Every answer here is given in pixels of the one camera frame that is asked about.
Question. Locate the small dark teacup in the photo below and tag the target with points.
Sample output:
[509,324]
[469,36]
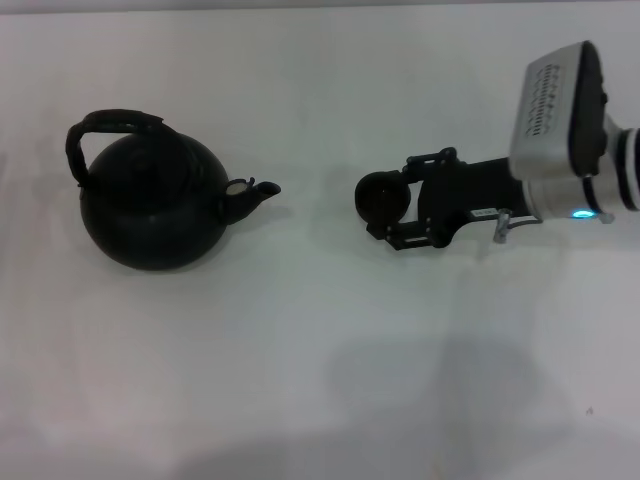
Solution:
[382,197]

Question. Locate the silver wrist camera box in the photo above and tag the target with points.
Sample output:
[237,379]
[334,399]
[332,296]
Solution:
[555,110]

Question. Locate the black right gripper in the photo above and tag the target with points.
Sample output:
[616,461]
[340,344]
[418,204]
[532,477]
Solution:
[475,187]

